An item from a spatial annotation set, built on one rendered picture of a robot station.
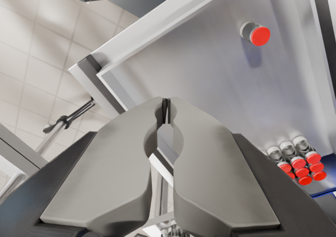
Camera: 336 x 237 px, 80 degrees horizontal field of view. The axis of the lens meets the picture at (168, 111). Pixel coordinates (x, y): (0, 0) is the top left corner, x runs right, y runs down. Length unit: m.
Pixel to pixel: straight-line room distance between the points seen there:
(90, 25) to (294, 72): 1.08
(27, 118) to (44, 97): 0.24
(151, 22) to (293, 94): 0.24
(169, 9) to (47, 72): 1.23
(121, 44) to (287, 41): 0.22
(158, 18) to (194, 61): 0.07
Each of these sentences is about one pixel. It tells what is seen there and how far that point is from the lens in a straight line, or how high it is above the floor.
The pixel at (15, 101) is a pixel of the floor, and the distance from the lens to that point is 1.69.
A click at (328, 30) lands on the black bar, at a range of 0.33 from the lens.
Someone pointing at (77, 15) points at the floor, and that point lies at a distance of 1.28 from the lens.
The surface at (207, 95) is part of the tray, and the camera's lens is 0.32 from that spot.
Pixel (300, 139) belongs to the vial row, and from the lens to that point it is 0.41.
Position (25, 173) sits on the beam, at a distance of 1.14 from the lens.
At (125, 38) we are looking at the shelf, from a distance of 0.30.
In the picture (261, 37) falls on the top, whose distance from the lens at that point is 0.26.
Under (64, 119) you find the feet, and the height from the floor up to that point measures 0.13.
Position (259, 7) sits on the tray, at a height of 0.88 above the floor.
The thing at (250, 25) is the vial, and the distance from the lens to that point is 0.28.
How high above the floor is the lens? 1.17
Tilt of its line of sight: 59 degrees down
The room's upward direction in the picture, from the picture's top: 177 degrees counter-clockwise
